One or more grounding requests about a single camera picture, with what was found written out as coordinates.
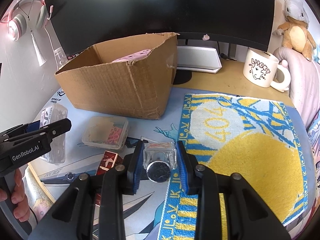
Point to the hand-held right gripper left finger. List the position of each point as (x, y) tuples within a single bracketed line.
[(137, 177)]

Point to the red labelled box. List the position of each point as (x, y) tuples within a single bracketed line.
[(73, 55)]

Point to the person's left hand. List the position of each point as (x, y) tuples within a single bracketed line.
[(20, 192)]

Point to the pink cat ear headphones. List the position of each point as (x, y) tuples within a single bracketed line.
[(17, 22)]

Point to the small dark red box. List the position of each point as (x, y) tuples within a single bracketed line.
[(108, 161)]

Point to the anime printed pillow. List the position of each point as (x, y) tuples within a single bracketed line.
[(315, 142)]

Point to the clear box of paper clips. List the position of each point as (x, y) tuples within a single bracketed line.
[(105, 132)]

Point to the black curved monitor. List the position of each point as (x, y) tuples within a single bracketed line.
[(160, 7)]

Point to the orange plush toy grey skull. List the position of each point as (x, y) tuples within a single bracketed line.
[(297, 35)]

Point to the white cartoon mug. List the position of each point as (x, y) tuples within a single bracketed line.
[(260, 70)]

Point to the pink monitor charm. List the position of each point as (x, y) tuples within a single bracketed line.
[(205, 37)]

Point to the pink tissue pack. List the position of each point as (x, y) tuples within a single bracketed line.
[(135, 56)]

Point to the clear plastic bottle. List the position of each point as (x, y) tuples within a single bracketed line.
[(60, 57)]

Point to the brown cardboard box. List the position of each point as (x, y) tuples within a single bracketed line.
[(112, 87)]

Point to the glass perfume bottle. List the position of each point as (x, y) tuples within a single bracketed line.
[(160, 155)]

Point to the blue printed desk mat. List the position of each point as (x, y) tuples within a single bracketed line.
[(150, 127)]

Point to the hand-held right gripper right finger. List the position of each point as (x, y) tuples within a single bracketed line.
[(185, 177)]

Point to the pink padded chair back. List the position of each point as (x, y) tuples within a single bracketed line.
[(305, 85)]

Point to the white tassel pendant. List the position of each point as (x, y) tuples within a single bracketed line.
[(38, 52)]

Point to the yellow and blue towel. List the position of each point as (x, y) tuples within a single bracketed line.
[(250, 160)]

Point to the black monitor stand base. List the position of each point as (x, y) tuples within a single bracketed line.
[(183, 77)]

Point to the white box under monitor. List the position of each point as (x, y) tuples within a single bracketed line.
[(200, 60)]

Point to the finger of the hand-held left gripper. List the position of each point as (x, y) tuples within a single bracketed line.
[(58, 127), (22, 128)]

